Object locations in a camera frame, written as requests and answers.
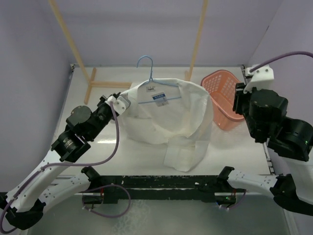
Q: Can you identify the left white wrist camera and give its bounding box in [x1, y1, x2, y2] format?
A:
[105, 95, 131, 115]

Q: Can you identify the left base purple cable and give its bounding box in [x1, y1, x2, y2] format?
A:
[82, 184, 133, 218]

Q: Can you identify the white shirt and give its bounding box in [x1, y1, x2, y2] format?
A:
[119, 78, 214, 172]

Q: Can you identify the wooden clothes rack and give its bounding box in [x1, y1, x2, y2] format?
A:
[47, 0, 209, 105]

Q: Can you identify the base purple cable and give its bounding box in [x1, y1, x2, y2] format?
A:
[216, 188, 247, 211]
[82, 184, 133, 218]

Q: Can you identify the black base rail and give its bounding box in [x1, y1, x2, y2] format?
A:
[81, 166, 244, 204]

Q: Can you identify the blue wire hanger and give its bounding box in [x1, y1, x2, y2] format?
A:
[136, 55, 181, 104]

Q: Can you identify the pink plastic basket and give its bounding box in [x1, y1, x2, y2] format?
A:
[201, 70, 244, 131]

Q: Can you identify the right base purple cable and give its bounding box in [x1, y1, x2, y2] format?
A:
[216, 188, 247, 211]

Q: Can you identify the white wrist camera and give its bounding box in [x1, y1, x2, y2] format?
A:
[244, 65, 274, 94]
[105, 95, 131, 115]

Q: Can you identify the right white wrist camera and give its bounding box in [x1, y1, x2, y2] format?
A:
[244, 65, 274, 94]

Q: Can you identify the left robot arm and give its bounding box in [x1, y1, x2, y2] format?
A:
[0, 93, 131, 230]

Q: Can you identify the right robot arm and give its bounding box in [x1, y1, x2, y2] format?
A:
[217, 83, 313, 216]

